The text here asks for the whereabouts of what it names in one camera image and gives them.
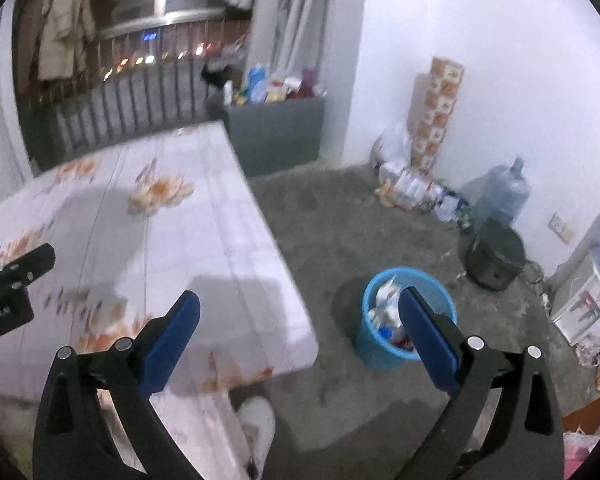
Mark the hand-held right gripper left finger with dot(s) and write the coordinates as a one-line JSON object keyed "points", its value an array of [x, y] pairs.
{"points": [[172, 340]]}

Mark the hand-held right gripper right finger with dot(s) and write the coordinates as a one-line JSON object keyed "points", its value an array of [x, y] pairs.
{"points": [[430, 340]]}

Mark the blue plastic basket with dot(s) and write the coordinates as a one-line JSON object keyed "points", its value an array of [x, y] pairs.
{"points": [[375, 350]]}

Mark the black rice cooker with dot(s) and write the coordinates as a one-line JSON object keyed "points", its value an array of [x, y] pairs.
{"points": [[495, 257]]}

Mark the person's white shoe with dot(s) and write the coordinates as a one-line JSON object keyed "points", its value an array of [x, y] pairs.
{"points": [[257, 425]]}

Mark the floral tablecloth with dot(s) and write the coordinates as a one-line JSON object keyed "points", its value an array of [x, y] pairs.
{"points": [[205, 220]]}

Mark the white carton box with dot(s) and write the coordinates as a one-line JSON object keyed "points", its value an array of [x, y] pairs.
{"points": [[577, 310]]}

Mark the pile of paper packets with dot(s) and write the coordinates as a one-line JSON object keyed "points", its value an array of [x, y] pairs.
{"points": [[415, 190]]}

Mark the large blue water jug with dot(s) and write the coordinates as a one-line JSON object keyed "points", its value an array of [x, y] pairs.
{"points": [[502, 195]]}

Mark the pink plastic bag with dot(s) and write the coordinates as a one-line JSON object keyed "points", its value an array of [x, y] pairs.
{"points": [[582, 452]]}

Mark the white plastic bag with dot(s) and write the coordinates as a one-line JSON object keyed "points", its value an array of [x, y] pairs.
{"points": [[395, 147]]}

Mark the brown hanging garment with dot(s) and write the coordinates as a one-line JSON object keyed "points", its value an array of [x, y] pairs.
{"points": [[30, 40]]}

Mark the patterned cardboard box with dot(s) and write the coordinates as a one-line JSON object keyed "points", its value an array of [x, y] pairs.
{"points": [[437, 110]]}

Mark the grey cabinet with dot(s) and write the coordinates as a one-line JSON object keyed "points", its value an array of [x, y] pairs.
{"points": [[280, 135]]}

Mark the beige padded coat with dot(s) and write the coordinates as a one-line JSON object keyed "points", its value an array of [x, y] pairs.
{"points": [[65, 25]]}

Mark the small white bottle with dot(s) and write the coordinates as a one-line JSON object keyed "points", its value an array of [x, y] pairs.
{"points": [[228, 94]]}

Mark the maroon cup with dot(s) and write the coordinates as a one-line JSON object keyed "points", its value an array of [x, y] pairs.
{"points": [[308, 85]]}

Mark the metal balcony railing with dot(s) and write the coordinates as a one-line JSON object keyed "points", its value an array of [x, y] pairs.
{"points": [[180, 16]]}

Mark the white curtain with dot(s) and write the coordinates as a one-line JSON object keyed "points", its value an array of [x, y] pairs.
{"points": [[300, 10]]}

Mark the wall socket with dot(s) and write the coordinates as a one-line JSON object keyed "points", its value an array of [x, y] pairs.
{"points": [[561, 229]]}

